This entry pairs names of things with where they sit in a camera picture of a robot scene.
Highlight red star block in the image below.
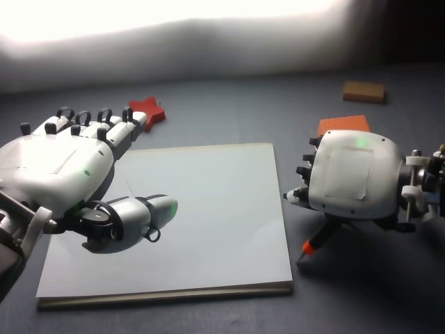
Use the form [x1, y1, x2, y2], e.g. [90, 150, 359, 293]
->
[128, 96, 167, 134]

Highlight orange foam cube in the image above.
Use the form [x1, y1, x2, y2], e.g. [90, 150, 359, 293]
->
[316, 114, 371, 138]

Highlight white backdrop cloth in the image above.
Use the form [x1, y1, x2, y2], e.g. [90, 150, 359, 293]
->
[0, 0, 445, 95]

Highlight grey table cloth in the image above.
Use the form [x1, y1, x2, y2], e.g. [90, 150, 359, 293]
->
[0, 62, 445, 334]

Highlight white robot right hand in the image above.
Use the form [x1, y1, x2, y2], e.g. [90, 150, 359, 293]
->
[283, 129, 417, 233]

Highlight brown wooden block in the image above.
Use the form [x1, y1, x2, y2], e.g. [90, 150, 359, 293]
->
[343, 81, 387, 105]

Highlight white paper pad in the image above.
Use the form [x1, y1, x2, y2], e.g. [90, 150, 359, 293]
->
[36, 141, 295, 310]

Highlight orange black utility knife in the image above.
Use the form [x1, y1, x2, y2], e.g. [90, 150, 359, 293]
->
[295, 216, 345, 266]

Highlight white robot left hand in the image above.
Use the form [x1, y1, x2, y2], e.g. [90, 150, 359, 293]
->
[0, 106, 179, 254]

